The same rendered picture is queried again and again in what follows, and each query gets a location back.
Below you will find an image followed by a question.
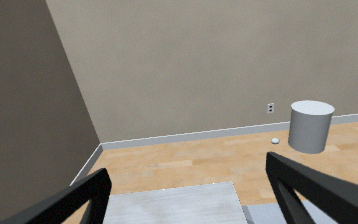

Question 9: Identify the white bench scale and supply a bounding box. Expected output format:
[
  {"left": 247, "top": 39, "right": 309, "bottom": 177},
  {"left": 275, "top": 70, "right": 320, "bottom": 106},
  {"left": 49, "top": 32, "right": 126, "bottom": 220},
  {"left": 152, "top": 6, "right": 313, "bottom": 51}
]
[{"left": 103, "top": 181, "right": 248, "bottom": 224}]

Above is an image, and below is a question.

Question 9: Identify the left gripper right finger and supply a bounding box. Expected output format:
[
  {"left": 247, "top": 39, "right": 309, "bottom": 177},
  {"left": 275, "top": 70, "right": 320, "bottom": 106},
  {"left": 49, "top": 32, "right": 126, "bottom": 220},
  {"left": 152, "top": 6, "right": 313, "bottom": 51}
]
[{"left": 265, "top": 152, "right": 358, "bottom": 224}]

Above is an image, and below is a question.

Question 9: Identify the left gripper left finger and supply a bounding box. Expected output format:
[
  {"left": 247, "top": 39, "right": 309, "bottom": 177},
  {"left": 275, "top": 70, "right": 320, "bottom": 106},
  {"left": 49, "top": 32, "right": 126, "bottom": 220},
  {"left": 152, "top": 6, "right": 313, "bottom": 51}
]
[{"left": 0, "top": 168, "right": 112, "bottom": 224}]

